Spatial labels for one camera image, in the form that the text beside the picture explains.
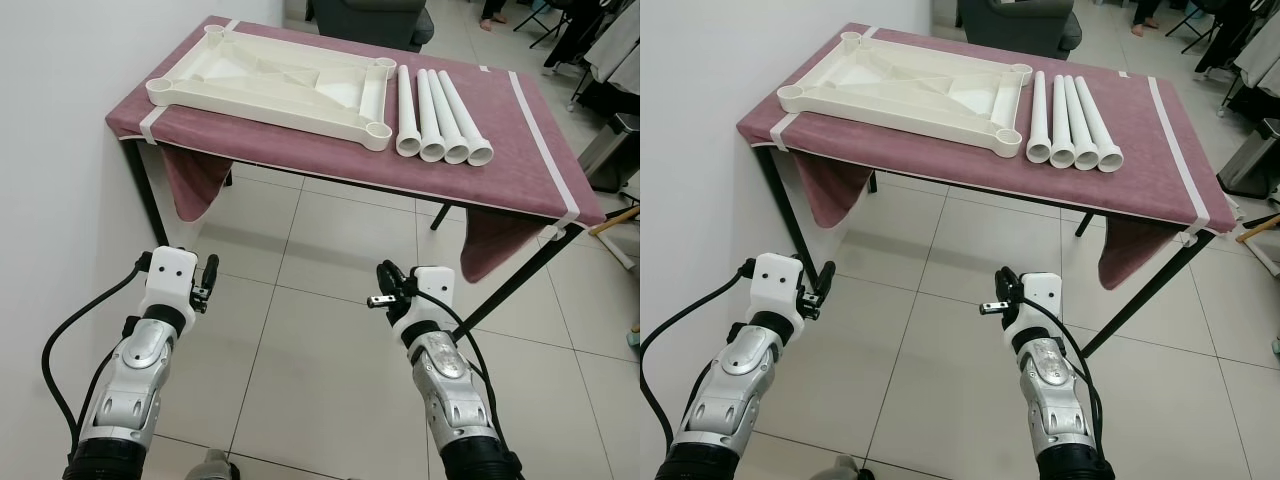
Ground white plastic children table top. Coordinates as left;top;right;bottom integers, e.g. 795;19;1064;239
146;25;398;152
777;30;1033;159

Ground mauve tablecloth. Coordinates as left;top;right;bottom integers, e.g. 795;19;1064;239
737;22;1241;291
105;15;608;284

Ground grey metal pedal bin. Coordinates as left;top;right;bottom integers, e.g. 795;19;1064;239
578;112;641;196
1217;118;1280;199

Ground dark grey armchair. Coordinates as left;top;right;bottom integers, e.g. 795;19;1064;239
957;0;1084;59
305;0;437;54

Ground dark hanging clothes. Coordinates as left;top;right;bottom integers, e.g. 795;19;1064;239
1195;0;1280;106
543;0;641;113

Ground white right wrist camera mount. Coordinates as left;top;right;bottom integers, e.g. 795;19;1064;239
390;266;461;336
1003;272;1063;341

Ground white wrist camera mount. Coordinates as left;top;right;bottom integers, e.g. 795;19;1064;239
1003;272;1063;341
752;253;807;331
140;250;198;326
390;266;461;336

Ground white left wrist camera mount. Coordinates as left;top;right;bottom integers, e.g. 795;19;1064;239
752;253;807;331
140;250;198;326

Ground black metal table frame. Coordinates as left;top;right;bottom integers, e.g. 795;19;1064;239
755;146;1206;359
122;138;586;341

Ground long white cloth strap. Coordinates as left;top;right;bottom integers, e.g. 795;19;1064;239
768;25;879;151
1145;75;1216;246
508;70;583;241
138;17;241;143

